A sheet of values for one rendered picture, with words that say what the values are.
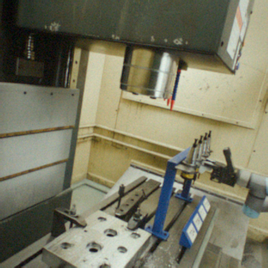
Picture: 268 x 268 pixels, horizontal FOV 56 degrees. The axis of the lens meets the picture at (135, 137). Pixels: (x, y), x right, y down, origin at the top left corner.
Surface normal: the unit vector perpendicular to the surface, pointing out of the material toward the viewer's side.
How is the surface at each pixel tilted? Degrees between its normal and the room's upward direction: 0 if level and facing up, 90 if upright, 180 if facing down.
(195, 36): 90
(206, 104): 90
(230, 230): 24
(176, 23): 90
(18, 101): 90
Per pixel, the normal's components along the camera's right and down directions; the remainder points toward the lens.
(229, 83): -0.44, 0.12
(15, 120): 0.88, 0.26
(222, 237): 0.00, -0.82
